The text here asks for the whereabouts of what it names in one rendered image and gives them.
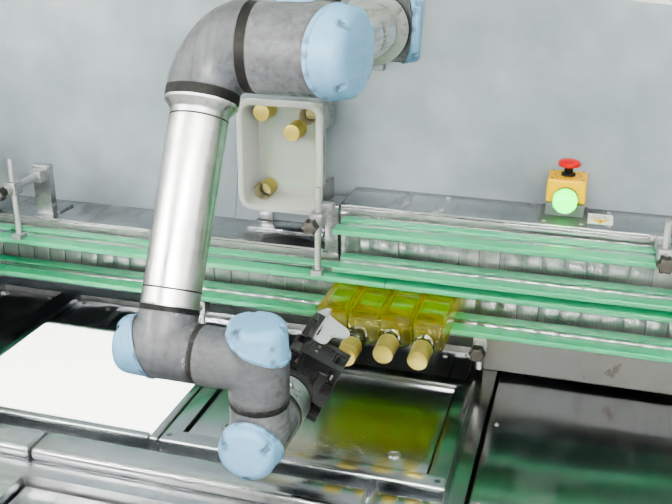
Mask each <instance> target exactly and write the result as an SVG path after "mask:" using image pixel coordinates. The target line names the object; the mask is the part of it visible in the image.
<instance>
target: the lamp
mask: <svg viewBox="0 0 672 504"><path fill-rule="evenodd" d="M552 201H553V207H554V208H555V210H556V211H558V212H560V213H563V214H567V213H570V212H572V211H573V210H574V209H575V208H576V206H577V204H578V195H577V193H576V192H575V191H574V190H573V189H571V188H568V187H563V188H560V189H558V190H557V191H556V192H555V193H554V195H553V199H552Z"/></svg>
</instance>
